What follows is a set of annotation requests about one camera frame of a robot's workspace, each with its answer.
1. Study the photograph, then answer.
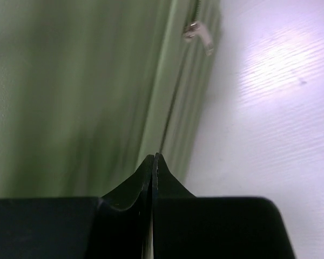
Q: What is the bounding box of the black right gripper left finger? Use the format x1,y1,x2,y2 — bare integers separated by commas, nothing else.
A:
0,155,154,258

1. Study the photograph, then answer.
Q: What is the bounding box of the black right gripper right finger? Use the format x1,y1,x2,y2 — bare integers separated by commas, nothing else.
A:
152,154,295,258

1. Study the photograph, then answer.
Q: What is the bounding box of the green hard-shell suitcase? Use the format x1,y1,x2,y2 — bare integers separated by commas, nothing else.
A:
0,1,221,197

